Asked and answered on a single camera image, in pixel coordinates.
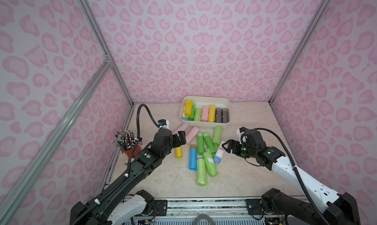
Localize white roll with blue end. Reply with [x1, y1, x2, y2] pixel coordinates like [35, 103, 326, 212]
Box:
[214, 141, 225, 164]

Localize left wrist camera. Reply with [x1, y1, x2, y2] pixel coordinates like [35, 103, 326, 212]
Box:
[158, 119, 170, 129]

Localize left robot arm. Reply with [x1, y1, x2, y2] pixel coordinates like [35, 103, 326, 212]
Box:
[69, 128, 186, 225]

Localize yellow trash bag roll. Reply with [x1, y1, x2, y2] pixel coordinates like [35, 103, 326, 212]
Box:
[184, 99, 193, 118]
[175, 146, 183, 159]

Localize green trash bag roll left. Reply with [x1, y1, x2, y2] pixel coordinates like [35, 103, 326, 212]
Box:
[197, 132, 205, 155]

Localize grey trash bag roll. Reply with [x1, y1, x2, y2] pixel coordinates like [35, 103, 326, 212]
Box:
[222, 108, 229, 123]
[215, 108, 222, 123]

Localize pink roll with white label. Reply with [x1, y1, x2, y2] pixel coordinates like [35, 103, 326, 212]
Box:
[201, 106, 209, 122]

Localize green trash bag roll right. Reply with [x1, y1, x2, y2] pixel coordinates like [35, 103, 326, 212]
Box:
[203, 132, 216, 155]

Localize white plastic storage box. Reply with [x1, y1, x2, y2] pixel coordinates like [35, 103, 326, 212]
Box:
[179, 96, 232, 128]

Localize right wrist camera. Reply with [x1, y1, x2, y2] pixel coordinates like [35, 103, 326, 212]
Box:
[237, 127, 267, 150]

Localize pink trash bag roll right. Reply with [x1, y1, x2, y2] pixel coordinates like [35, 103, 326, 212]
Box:
[186, 126, 199, 145]

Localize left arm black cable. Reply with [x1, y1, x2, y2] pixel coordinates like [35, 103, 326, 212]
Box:
[70, 103, 161, 225]

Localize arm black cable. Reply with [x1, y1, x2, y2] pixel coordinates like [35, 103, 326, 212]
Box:
[70, 103, 161, 225]
[240, 127, 330, 225]

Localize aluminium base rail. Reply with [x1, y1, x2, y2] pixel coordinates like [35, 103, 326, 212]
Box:
[123, 197, 336, 225]

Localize bright green roll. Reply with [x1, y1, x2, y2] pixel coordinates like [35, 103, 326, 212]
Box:
[188, 103, 196, 121]

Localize green trash bag roll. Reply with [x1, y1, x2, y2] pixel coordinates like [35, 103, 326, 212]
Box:
[197, 132, 205, 155]
[203, 132, 216, 155]

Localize light green roll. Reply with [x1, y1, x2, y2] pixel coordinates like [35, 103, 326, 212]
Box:
[212, 126, 223, 147]
[196, 158, 208, 186]
[202, 149, 218, 177]

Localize large yellow roll front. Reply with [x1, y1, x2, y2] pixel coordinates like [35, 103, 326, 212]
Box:
[208, 105, 216, 123]

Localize pink trash bag roll left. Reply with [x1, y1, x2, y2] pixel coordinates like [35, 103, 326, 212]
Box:
[173, 123, 188, 134]

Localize bundle of pens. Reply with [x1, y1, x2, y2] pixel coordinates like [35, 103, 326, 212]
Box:
[112, 130, 139, 151]

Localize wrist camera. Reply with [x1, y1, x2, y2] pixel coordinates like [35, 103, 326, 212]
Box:
[158, 119, 170, 129]
[237, 127, 267, 150]

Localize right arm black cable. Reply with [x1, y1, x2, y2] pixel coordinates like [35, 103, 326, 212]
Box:
[240, 127, 330, 225]

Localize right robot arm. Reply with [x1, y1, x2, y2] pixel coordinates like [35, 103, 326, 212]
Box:
[221, 140, 361, 225]

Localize red pen holder cup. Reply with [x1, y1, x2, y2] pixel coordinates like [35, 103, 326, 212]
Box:
[121, 142, 143, 158]

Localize light green roll front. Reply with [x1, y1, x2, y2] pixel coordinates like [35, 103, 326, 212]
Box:
[196, 158, 208, 186]

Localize pink trash bag roll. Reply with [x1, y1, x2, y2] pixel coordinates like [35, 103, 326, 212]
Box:
[173, 123, 188, 134]
[186, 126, 199, 145]

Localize blue trash bag roll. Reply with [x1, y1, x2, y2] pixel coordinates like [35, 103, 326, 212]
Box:
[189, 145, 197, 171]

